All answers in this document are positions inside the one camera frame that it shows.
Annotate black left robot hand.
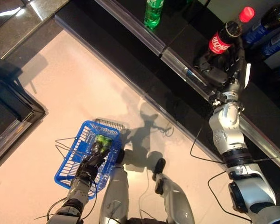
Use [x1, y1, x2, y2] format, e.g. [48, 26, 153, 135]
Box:
[75, 147, 113, 181]

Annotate black elbow cable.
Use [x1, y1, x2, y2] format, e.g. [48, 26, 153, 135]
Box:
[207, 171, 252, 221]

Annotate black corner shelving unit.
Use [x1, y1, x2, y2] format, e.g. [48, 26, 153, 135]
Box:
[0, 51, 47, 168]

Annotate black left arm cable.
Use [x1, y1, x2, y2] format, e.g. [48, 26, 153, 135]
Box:
[34, 182, 98, 221]

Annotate green Sprite bottle yellow cap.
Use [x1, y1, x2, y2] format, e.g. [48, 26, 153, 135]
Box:
[143, 0, 165, 31]

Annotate thin white cable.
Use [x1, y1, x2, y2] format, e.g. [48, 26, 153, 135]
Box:
[139, 169, 150, 217]

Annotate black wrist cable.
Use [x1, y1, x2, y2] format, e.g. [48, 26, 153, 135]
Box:
[190, 126, 224, 164]

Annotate silver left robot leg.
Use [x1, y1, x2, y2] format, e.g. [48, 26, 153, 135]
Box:
[99, 149, 131, 224]

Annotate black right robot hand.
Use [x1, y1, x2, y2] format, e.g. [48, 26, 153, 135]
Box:
[194, 36, 252, 93]

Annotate Coca-Cola bottle red cap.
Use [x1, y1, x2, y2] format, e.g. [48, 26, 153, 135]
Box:
[209, 6, 256, 56]

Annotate green drink can pack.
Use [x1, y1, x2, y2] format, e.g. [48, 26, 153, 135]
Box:
[94, 134, 113, 154]

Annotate blue plastic shopping basket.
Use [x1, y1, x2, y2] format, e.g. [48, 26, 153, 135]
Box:
[54, 120, 126, 201]

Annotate black product shelf board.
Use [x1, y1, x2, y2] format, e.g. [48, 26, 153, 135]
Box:
[93, 0, 280, 171]

